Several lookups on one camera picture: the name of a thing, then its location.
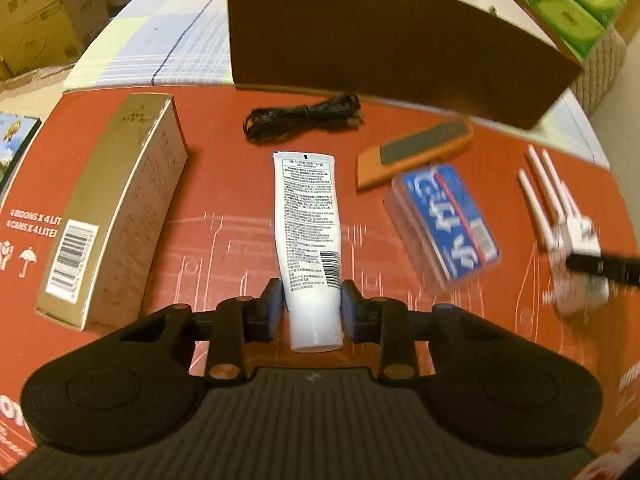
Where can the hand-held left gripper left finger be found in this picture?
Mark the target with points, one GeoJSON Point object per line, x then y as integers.
{"type": "Point", "coordinates": [275, 310]}

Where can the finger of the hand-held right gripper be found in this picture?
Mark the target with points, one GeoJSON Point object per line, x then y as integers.
{"type": "Point", "coordinates": [605, 267]}

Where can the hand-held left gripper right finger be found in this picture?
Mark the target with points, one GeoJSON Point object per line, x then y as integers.
{"type": "Point", "coordinates": [348, 310]}

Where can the white wifi repeater with antennas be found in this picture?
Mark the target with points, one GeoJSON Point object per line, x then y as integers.
{"type": "Point", "coordinates": [575, 240]}

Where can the white hand cream tube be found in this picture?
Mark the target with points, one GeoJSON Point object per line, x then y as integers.
{"type": "Point", "coordinates": [307, 220]}

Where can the blue card box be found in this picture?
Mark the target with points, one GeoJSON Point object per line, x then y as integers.
{"type": "Point", "coordinates": [442, 220]}

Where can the orange and black sharpener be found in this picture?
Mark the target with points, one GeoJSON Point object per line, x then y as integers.
{"type": "Point", "coordinates": [415, 152]}

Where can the gold rectangular box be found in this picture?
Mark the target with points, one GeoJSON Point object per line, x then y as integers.
{"type": "Point", "coordinates": [115, 210]}

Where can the red printed cardboard sheet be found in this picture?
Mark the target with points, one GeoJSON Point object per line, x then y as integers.
{"type": "Point", "coordinates": [215, 190]}

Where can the chair with quilted cover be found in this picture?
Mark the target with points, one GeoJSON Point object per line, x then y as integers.
{"type": "Point", "coordinates": [600, 75]}

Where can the green and white box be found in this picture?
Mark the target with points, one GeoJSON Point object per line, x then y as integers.
{"type": "Point", "coordinates": [15, 150]}

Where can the cream floral tablecloth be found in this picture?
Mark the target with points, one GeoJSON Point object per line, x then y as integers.
{"type": "Point", "coordinates": [30, 90]}

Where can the brown cardboard shipping box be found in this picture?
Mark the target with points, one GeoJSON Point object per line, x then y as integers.
{"type": "Point", "coordinates": [45, 15]}

